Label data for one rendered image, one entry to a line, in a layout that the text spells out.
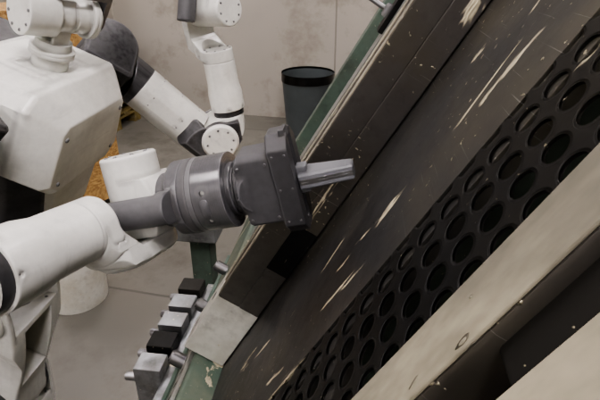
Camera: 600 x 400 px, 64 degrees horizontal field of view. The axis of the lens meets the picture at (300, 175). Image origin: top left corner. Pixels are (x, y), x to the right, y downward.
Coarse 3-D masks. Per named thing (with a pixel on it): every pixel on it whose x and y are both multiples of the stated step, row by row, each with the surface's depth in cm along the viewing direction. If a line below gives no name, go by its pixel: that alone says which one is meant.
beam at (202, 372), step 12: (252, 228) 115; (240, 240) 117; (240, 252) 105; (228, 264) 113; (216, 288) 107; (192, 360) 78; (204, 360) 78; (192, 372) 75; (204, 372) 76; (216, 372) 78; (192, 384) 74; (204, 384) 75; (216, 384) 76; (168, 396) 81; (180, 396) 71; (192, 396) 72; (204, 396) 73
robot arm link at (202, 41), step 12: (192, 24) 98; (192, 36) 98; (204, 36) 100; (216, 36) 102; (192, 48) 99; (204, 48) 100; (216, 48) 100; (228, 48) 98; (204, 60) 98; (216, 60) 97; (228, 60) 98
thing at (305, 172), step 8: (336, 160) 54; (344, 160) 53; (352, 160) 53; (296, 168) 53; (304, 168) 53; (312, 168) 53; (320, 168) 53; (328, 168) 52; (336, 168) 52; (344, 168) 52; (352, 168) 52; (304, 176) 52; (312, 176) 52; (320, 176) 52; (328, 176) 52
